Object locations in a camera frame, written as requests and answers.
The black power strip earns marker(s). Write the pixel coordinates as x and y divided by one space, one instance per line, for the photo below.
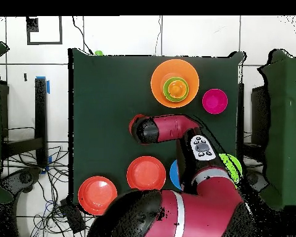
74 218

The black stool frame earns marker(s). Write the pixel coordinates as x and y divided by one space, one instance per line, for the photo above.
260 116
40 111

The large green bowl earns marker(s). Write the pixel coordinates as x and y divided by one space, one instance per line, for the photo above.
233 165

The pink bowl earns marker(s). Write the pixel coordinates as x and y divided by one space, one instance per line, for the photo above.
214 101

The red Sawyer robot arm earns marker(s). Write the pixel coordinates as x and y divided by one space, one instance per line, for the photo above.
199 209

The large orange bowl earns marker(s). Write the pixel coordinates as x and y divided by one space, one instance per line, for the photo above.
162 71

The dark green table cloth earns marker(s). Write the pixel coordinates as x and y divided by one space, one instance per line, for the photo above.
108 86

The small red bowl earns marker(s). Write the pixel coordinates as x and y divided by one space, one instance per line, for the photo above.
133 122

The small green bowl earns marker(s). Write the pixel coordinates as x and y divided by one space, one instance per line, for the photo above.
165 93

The blue tape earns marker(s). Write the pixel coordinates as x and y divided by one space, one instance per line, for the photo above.
48 86

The green cup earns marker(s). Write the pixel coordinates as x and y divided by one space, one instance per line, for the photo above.
99 52

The black chair base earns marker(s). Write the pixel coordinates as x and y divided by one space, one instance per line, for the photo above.
257 179
24 177

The orange cup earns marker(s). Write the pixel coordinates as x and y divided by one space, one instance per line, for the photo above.
176 89

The blue bowl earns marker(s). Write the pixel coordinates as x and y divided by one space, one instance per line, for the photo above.
174 174

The large red bowl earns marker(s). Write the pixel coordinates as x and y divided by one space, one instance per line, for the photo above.
96 195
146 174

